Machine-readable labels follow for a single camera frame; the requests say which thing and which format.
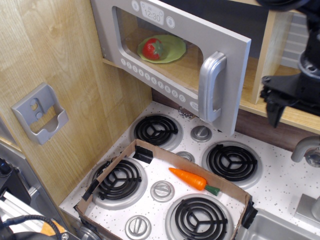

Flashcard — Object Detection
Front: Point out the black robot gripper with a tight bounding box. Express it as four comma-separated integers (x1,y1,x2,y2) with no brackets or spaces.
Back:
260,49,320,128

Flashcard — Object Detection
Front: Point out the silver toy microwave door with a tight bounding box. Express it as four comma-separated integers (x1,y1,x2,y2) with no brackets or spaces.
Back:
91,0,251,136

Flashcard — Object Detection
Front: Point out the grey toy faucet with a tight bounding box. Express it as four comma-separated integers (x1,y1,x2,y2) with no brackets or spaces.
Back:
291,136,320,168

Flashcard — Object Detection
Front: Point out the back right black burner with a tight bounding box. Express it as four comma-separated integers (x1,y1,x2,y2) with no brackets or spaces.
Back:
203,143,258,182

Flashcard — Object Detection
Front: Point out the black burner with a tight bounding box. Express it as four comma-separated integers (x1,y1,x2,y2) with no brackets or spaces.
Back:
133,115,179,146
203,143,258,182
173,197,229,240
97,159,143,201

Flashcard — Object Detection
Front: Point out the silver back stove knob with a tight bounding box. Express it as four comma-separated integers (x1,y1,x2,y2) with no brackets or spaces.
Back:
190,125,212,142

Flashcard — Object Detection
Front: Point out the silver stove knob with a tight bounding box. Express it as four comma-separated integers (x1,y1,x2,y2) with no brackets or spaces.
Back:
190,125,212,142
125,215,152,240
150,180,175,203

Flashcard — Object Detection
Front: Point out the hanging silver strainer spoon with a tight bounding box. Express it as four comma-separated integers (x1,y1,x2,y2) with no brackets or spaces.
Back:
177,106,196,120

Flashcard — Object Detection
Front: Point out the small silver middle knob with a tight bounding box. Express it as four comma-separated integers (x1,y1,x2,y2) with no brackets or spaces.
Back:
176,151,195,163

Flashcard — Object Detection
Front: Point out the orange toy carrot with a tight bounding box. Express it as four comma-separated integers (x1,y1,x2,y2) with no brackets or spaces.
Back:
168,167,220,196

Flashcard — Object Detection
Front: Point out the silver toy sink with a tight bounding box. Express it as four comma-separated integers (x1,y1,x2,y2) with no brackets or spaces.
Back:
235,209,320,240

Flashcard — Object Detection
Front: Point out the back left black burner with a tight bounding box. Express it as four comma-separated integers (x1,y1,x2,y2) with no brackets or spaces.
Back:
133,115,179,146

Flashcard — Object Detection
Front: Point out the green toy plate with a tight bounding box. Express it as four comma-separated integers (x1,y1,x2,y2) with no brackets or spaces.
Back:
137,34,186,64

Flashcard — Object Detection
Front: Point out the front right black burner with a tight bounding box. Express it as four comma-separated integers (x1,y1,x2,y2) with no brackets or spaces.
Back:
173,197,229,240

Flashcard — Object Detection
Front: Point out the red toy strawberry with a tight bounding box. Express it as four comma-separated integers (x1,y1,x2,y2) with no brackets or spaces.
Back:
142,38,164,61

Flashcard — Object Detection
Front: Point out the silver centre stove knob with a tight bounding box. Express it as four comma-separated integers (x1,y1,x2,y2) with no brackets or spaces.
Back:
150,180,175,203

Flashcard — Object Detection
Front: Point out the front left black burner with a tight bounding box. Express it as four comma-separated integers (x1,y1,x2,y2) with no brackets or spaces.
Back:
97,159,143,201

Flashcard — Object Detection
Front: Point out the silver front stove knob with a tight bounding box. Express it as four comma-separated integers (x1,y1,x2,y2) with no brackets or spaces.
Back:
125,215,152,240

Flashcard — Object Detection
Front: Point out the silver oven front knob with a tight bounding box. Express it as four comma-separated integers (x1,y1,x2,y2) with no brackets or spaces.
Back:
79,226,101,240

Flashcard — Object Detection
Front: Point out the orange tape piece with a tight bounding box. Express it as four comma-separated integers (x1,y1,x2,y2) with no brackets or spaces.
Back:
40,220,66,236

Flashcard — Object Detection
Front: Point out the grey faucet handle base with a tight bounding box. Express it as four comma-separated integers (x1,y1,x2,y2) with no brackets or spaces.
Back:
294,194,320,228

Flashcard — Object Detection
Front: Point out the brown cardboard frame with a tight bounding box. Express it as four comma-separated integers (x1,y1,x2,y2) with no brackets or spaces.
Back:
75,140,257,240

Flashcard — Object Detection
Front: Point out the grey wall phone holder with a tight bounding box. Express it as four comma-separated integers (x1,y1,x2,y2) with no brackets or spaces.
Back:
11,82,69,145

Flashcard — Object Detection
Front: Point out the black braided cable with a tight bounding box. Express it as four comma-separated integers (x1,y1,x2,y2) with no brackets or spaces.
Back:
0,215,62,240

